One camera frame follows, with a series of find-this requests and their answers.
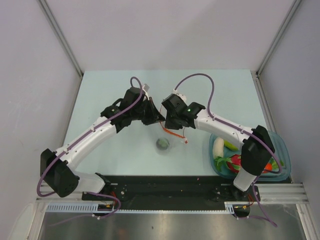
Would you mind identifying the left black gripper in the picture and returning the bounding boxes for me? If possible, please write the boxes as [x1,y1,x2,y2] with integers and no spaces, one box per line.
[131,97,165,126]

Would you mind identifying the dark fake eggplant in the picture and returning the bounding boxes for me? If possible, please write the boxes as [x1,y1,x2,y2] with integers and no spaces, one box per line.
[156,137,170,151]

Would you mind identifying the clear orange zip top bag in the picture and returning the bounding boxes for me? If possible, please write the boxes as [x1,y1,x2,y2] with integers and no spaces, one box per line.
[153,121,190,156]

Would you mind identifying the white fake daikon radish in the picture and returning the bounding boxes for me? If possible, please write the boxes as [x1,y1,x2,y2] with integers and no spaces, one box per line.
[212,137,224,159]

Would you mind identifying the green fake pear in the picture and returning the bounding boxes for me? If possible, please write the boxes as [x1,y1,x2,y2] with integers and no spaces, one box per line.
[224,140,239,151]

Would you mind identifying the red fake pepper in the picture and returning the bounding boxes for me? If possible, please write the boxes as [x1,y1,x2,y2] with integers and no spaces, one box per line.
[214,154,242,174]

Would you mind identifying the orange fake carrot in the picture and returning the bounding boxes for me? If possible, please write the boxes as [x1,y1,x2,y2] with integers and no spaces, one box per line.
[262,158,280,174]

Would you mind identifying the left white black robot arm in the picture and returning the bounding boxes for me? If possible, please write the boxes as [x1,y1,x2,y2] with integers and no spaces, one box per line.
[40,87,165,200]

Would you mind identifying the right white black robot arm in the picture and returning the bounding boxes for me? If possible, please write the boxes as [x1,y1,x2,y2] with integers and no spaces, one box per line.
[161,94,275,201]

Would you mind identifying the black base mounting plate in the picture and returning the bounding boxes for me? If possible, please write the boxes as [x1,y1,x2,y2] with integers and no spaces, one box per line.
[81,175,260,211]

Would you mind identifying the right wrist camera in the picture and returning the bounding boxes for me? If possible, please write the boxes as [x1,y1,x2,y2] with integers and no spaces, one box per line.
[176,93,187,102]

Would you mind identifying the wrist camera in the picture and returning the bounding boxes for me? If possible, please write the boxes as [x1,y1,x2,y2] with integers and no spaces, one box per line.
[142,84,150,92]
[176,93,187,102]

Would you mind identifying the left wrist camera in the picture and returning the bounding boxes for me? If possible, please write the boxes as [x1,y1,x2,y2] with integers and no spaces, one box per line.
[142,84,150,92]

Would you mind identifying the white slotted cable duct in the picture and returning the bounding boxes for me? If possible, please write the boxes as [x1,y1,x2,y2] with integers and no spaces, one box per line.
[46,201,236,214]

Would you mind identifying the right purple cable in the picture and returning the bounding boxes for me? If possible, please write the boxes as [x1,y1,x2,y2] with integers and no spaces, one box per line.
[173,72,283,228]

